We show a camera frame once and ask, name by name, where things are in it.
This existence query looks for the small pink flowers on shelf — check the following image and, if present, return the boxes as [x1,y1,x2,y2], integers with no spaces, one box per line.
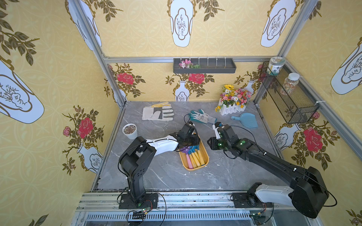
[179,59,200,69]

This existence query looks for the white fence flower planter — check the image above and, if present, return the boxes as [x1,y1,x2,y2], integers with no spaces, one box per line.
[215,84,252,115]

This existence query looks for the jar with green label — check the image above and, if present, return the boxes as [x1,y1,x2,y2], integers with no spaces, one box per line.
[266,56,286,76]

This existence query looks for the white grey leather work glove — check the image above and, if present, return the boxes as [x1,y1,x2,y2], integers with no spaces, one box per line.
[142,102,174,121]

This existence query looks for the teal white garden glove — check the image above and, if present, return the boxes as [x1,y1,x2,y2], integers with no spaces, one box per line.
[190,109,217,124]

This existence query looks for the white cup with pebbles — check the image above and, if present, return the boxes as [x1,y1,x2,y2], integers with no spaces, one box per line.
[122,123,138,140]

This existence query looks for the grey wall shelf tray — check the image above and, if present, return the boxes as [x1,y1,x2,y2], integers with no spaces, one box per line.
[173,57,237,74]

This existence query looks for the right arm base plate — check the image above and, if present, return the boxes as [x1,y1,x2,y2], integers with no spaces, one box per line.
[230,193,273,209]

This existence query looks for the clear jar white lid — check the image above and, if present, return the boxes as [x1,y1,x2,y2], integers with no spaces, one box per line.
[281,73,300,95]

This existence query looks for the purple rake pink handle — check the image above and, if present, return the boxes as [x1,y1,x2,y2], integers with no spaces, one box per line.
[182,149,193,169]

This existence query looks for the yellow plastic storage box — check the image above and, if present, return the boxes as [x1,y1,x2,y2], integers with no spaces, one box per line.
[179,141,209,171]

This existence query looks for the blue rake yellow handle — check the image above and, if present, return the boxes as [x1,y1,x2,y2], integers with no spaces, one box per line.
[195,149,205,166]
[191,151,201,167]
[188,152,197,169]

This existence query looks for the aluminium front rail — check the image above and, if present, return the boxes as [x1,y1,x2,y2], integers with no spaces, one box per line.
[71,190,323,226]

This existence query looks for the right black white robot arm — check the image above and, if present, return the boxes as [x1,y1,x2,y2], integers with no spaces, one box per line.
[207,122,330,218]

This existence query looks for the black wire mesh basket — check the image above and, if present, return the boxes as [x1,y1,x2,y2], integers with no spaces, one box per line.
[260,62,320,124]

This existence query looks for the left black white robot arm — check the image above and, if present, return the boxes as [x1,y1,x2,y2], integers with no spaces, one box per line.
[118,122,200,204]

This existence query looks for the light blue dustpan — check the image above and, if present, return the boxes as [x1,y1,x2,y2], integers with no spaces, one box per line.
[231,113,258,129]

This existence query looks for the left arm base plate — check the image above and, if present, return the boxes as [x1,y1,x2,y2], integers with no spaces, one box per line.
[119,193,158,210]

